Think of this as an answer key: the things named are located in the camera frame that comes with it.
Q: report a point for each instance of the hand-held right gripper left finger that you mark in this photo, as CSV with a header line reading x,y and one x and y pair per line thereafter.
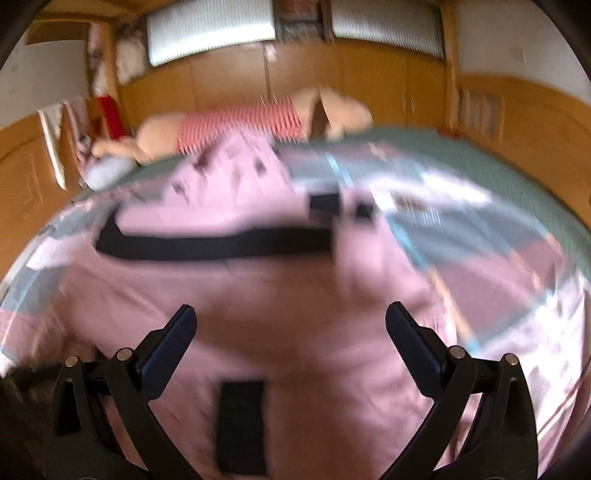
x,y
171,341

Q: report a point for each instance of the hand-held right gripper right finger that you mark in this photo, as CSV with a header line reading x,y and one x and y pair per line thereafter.
x,y
415,346

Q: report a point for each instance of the pink jacket with black stripes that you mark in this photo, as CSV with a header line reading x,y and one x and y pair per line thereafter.
x,y
277,286

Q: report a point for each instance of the plaid bed sheet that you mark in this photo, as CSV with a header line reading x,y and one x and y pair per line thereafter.
x,y
485,258

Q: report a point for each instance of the lavender neck pillow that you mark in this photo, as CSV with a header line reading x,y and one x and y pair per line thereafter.
x,y
108,173

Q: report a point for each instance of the green quilted mattress cover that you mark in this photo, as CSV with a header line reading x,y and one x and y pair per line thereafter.
x,y
485,152

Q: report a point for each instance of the striped plush dog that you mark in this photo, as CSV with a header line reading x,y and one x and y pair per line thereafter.
x,y
231,124

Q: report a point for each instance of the white hanging cloth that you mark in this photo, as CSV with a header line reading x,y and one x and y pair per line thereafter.
x,y
51,143

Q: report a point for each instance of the red cloth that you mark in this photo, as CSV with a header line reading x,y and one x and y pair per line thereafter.
x,y
110,115

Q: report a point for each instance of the pink hanging towel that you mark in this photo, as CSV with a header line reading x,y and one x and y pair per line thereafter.
x,y
78,124

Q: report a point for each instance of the white plush bundle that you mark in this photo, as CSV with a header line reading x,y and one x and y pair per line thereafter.
x,y
130,57

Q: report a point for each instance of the ribbed glass window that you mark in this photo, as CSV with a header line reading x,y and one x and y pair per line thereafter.
x,y
388,25
207,32

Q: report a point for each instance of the shelf of books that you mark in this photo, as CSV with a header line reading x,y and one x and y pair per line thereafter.
x,y
302,21

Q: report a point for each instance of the wooden bunk bed frame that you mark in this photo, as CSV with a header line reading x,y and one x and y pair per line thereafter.
x,y
27,175

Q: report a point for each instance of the wooden wall cabinets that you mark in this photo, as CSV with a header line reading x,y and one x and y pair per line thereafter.
x,y
221,78

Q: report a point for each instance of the white wall switch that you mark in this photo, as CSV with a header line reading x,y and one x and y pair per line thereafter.
x,y
517,52

